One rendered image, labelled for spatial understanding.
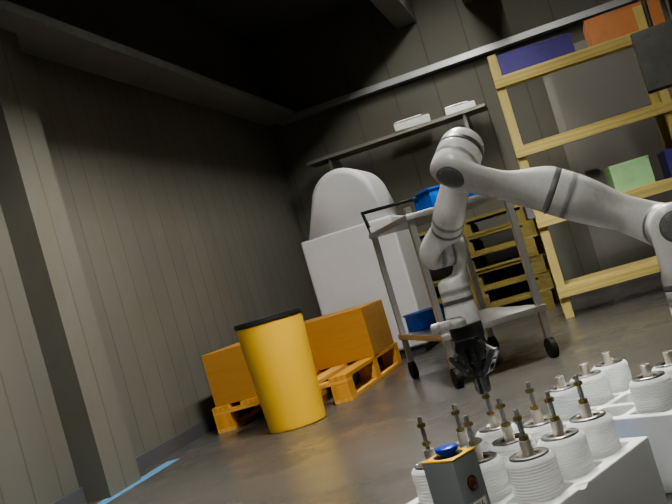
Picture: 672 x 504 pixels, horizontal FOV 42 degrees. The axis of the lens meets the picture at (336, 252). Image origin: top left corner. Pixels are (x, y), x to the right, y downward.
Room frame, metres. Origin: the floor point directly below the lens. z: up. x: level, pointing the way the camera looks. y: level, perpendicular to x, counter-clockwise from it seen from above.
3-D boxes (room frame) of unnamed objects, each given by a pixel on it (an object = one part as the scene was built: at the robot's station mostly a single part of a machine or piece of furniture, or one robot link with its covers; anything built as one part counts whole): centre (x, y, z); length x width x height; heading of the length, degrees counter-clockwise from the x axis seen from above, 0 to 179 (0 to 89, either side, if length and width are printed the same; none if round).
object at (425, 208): (4.96, -0.58, 0.53); 1.12 x 0.65 x 1.05; 5
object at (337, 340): (5.87, 0.38, 0.24); 1.33 x 0.93 x 0.48; 165
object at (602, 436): (1.84, -0.40, 0.16); 0.10 x 0.10 x 0.18
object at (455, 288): (2.01, -0.24, 0.62); 0.09 x 0.07 x 0.15; 101
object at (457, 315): (1.99, -0.22, 0.52); 0.11 x 0.09 x 0.06; 137
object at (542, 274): (7.79, -1.14, 0.44); 1.25 x 0.86 x 0.89; 75
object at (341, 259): (6.98, -0.20, 0.76); 0.78 x 0.69 x 1.52; 77
